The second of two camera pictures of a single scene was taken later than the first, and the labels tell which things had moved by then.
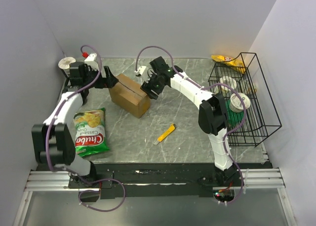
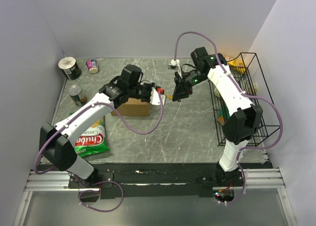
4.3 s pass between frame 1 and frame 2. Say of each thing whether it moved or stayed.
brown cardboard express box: moved
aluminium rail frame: stayed
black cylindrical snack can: stayed
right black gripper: moved
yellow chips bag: stayed
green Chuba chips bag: stayed
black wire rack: stayed
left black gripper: moved
